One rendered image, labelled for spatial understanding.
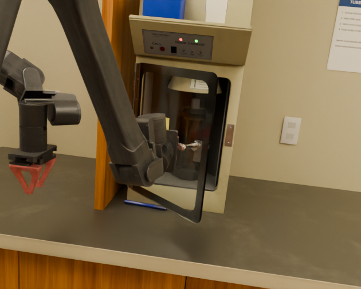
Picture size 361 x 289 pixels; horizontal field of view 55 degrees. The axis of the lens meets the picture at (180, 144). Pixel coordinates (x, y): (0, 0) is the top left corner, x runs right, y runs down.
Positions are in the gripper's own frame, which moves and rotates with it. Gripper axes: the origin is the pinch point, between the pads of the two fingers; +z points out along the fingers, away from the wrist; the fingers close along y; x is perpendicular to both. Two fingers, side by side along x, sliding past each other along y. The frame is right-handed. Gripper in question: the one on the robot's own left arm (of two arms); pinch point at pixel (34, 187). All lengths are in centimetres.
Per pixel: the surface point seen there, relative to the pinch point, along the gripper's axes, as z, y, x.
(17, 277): 29.6, 6.3, 8.3
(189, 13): -44, 33, -29
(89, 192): 15.5, 36.1, -0.4
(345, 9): -55, 76, -85
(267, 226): 16, 29, -60
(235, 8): -47, 33, -42
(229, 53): -34, 28, -41
